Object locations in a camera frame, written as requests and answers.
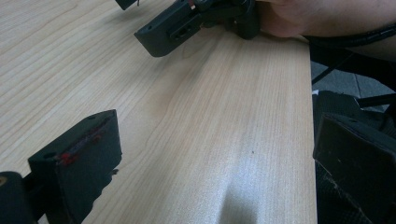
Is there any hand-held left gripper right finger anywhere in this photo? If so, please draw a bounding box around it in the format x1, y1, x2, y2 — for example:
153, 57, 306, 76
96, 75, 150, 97
312, 113, 396, 224

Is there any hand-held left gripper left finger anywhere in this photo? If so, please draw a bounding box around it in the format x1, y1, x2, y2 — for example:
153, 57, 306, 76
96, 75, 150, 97
27, 109, 122, 224

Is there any dark chair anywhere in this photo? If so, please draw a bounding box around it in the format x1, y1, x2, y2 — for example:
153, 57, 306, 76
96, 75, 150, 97
310, 43, 396, 139

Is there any right hand-held gripper black cable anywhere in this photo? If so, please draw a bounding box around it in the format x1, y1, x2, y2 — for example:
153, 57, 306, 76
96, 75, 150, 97
303, 22, 396, 49

